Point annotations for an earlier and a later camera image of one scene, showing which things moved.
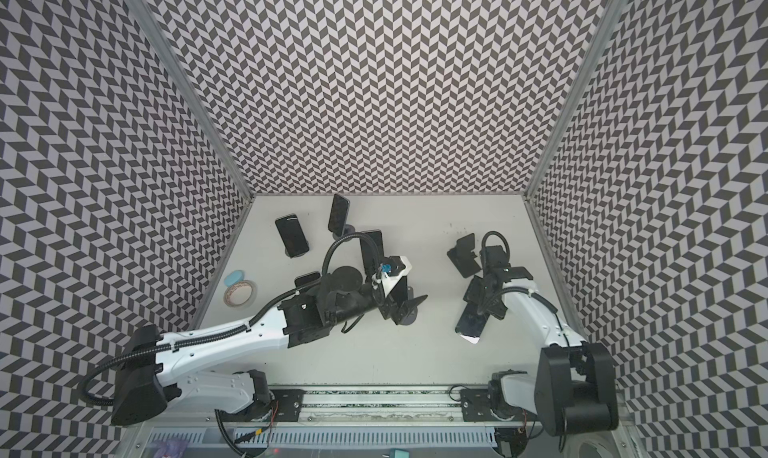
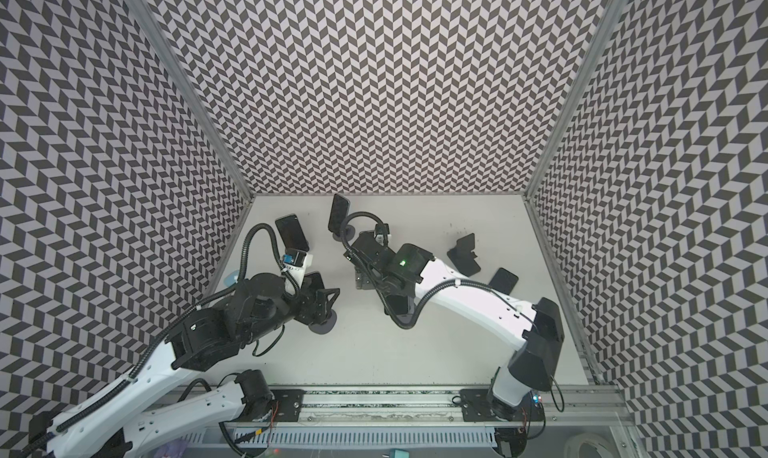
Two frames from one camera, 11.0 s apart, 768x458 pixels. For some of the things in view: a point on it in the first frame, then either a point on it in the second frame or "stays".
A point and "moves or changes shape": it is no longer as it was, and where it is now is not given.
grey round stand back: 348,229 stays
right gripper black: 480,287 to 365,257
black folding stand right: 463,256 stays
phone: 471,323 moves or changes shape
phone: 292,235 stays
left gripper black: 408,307 to 321,310
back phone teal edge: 338,216 stays
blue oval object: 234,278 stays
